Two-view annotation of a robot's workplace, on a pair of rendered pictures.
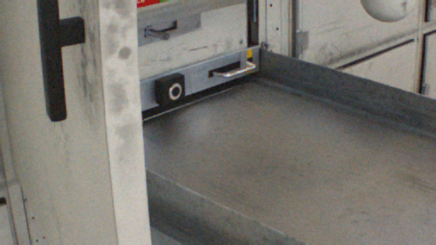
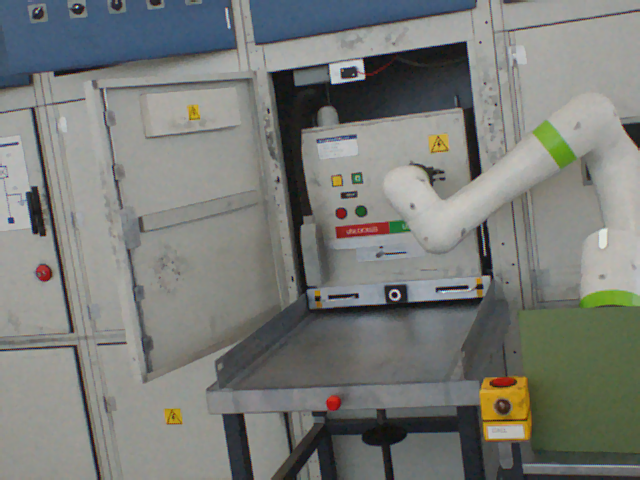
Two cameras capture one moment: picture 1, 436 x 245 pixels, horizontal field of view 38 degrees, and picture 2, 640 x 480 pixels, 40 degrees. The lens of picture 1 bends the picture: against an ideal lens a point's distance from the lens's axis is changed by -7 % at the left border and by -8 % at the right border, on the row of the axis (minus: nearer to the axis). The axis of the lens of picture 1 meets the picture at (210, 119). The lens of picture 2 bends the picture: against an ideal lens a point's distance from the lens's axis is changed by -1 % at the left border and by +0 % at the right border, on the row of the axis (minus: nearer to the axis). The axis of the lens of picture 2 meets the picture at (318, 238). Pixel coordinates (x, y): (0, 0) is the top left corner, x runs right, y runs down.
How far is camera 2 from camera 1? 201 cm
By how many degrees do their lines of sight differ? 61
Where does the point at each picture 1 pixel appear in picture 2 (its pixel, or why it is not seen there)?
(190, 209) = (263, 336)
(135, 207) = (123, 288)
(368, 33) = not seen: outside the picture
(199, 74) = (426, 288)
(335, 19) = not seen: hidden behind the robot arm
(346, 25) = not seen: hidden behind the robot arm
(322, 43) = (571, 283)
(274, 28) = (509, 263)
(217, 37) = (447, 263)
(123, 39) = (113, 232)
